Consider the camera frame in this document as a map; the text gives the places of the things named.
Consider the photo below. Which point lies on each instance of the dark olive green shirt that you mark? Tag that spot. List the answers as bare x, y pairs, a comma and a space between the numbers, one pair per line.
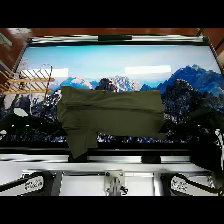
110, 113

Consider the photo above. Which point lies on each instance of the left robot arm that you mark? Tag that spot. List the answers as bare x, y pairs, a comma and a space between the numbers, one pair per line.
23, 184

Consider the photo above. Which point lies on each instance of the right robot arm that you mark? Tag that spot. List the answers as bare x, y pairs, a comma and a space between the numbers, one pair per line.
206, 146

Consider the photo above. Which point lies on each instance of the light wooden clothes hanger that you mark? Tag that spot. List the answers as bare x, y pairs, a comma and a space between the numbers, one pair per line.
30, 80
23, 90

